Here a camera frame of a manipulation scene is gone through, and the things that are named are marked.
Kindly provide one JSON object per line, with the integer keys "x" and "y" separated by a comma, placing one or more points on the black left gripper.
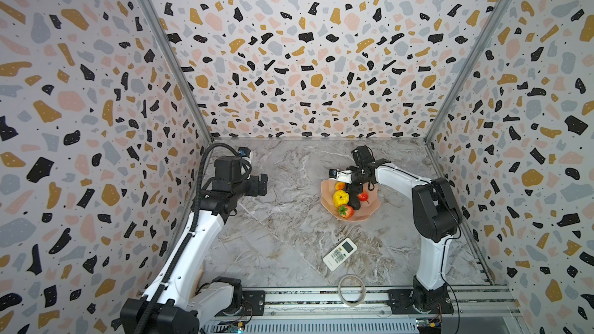
{"x": 254, "y": 189}

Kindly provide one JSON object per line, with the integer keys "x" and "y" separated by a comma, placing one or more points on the fake yellow lemon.
{"x": 340, "y": 198}

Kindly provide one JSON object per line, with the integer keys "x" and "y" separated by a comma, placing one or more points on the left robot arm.
{"x": 176, "y": 301}

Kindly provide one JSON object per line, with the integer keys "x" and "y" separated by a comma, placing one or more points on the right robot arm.
{"x": 436, "y": 217}

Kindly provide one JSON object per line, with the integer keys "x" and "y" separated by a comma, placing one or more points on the pink wavy fruit bowl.
{"x": 363, "y": 211}

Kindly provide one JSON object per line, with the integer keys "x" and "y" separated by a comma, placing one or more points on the white remote control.
{"x": 344, "y": 250}

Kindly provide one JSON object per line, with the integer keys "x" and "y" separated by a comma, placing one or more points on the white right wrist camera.
{"x": 362, "y": 157}

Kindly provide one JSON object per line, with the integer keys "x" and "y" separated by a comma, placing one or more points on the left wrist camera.
{"x": 235, "y": 168}

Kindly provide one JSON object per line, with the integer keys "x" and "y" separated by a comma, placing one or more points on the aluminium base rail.
{"x": 467, "y": 309}

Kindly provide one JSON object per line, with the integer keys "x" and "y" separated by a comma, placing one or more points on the aluminium corner post left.
{"x": 169, "y": 56}

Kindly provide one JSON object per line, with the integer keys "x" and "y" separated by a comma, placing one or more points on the aluminium corner post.
{"x": 169, "y": 56}
{"x": 481, "y": 44}

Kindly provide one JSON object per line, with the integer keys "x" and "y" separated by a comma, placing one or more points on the aluminium corner post right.
{"x": 481, "y": 44}

